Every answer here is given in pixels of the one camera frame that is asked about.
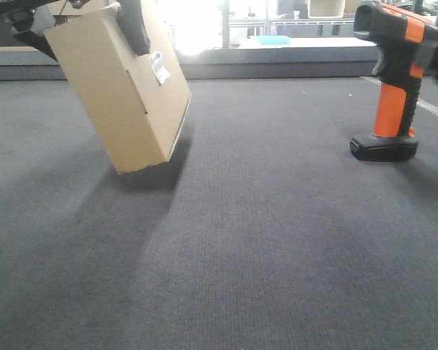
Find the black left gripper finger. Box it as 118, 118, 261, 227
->
116, 0, 150, 56

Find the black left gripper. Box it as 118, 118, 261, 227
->
0, 0, 58, 61

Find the orange black barcode scanner gun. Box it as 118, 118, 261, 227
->
350, 1, 438, 162

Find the brown cardboard package box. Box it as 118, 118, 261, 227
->
45, 1, 191, 174

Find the white zipper strip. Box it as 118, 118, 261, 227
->
361, 77, 438, 119

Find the white barcode label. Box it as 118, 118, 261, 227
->
149, 51, 171, 85

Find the blue flat tray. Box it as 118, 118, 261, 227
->
253, 35, 291, 46

